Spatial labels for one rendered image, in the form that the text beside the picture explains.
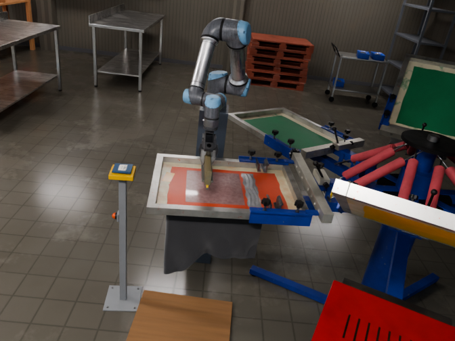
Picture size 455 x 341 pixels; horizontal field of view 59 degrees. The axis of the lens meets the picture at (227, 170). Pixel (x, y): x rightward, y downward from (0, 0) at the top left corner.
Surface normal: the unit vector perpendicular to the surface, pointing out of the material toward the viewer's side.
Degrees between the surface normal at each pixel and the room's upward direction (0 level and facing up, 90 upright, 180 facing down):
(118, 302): 0
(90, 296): 0
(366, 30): 90
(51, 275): 0
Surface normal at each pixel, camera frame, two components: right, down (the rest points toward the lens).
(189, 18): -0.01, 0.45
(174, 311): 0.11, -0.88
